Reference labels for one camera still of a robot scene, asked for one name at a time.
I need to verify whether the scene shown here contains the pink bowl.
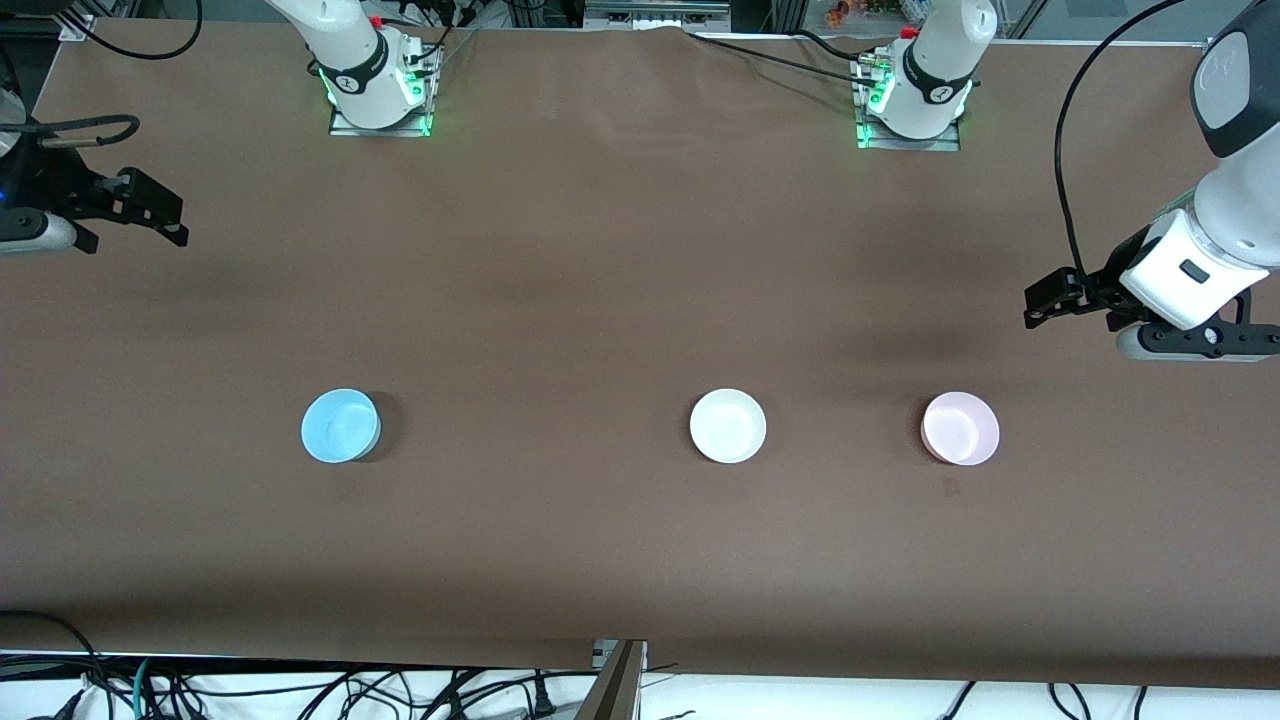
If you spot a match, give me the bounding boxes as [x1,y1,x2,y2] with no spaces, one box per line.
[920,391,1000,468]

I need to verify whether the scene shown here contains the blue bowl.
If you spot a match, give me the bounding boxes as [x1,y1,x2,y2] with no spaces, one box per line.
[301,388,382,465]

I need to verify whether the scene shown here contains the white bowl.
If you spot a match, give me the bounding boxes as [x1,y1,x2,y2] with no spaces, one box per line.
[689,388,768,465]

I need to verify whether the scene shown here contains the colourful background items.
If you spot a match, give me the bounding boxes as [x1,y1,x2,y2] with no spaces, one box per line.
[824,0,903,25]

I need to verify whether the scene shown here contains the brown table cover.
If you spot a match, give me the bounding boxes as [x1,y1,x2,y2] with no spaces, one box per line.
[0,17,1280,691]

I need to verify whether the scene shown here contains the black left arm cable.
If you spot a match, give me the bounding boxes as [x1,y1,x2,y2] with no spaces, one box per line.
[1054,0,1193,293]

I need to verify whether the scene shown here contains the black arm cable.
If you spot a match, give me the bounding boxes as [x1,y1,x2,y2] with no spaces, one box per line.
[1054,0,1193,293]
[0,0,204,152]

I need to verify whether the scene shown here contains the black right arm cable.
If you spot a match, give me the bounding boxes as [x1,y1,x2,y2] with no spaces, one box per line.
[0,0,204,152]

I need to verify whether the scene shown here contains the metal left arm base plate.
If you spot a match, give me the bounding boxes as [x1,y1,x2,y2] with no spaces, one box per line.
[855,50,962,153]

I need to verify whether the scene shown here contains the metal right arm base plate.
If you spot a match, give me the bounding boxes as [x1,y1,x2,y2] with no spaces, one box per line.
[328,40,435,139]

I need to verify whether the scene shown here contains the black cable on table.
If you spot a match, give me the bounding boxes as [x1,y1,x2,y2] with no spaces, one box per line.
[684,27,883,89]

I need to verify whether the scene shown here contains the black looped floor cable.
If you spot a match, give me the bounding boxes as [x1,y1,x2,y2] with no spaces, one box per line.
[0,609,109,720]

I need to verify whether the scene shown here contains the grey aluminium frame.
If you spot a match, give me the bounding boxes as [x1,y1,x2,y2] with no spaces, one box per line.
[584,0,733,30]

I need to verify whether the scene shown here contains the black floor cable bundle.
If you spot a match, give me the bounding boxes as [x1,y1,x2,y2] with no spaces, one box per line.
[160,665,561,720]

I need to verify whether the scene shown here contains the brown table frame beam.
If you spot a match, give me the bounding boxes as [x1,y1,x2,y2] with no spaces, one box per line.
[574,640,647,720]

